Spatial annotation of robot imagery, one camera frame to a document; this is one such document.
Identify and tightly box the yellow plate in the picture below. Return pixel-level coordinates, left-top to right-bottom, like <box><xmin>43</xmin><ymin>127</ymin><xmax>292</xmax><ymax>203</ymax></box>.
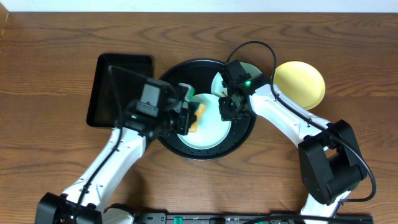
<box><xmin>274</xmin><ymin>61</ymin><xmax>326</xmax><ymax>110</ymax></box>

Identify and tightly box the black rectangular tray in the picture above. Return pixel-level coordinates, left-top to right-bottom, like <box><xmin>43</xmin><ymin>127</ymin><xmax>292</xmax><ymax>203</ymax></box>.
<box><xmin>86</xmin><ymin>53</ymin><xmax>154</xmax><ymax>128</ymax></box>

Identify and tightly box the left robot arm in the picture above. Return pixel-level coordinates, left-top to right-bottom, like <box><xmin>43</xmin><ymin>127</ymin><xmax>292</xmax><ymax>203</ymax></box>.
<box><xmin>35</xmin><ymin>91</ymin><xmax>206</xmax><ymax>223</ymax></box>

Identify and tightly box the green yellow sponge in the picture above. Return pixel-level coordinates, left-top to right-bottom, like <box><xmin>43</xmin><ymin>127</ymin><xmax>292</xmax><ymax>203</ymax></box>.
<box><xmin>188</xmin><ymin>102</ymin><xmax>206</xmax><ymax>133</ymax></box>

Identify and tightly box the black round tray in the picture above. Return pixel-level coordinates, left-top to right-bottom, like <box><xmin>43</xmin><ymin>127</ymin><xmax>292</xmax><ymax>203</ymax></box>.
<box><xmin>158</xmin><ymin>59</ymin><xmax>256</xmax><ymax>160</ymax></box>

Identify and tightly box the light blue plate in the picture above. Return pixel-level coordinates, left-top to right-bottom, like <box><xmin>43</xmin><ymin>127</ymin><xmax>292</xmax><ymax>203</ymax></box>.
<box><xmin>211</xmin><ymin>62</ymin><xmax>261</xmax><ymax>97</ymax></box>
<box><xmin>177</xmin><ymin>93</ymin><xmax>231</xmax><ymax>150</ymax></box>

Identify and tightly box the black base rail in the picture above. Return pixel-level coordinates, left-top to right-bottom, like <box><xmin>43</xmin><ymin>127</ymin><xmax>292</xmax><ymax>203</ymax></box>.
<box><xmin>136</xmin><ymin>212</ymin><xmax>373</xmax><ymax>224</ymax></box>

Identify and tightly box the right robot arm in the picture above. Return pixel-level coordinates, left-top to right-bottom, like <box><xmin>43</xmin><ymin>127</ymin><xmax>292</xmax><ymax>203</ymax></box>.
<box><xmin>211</xmin><ymin>73</ymin><xmax>374</xmax><ymax>223</ymax></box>

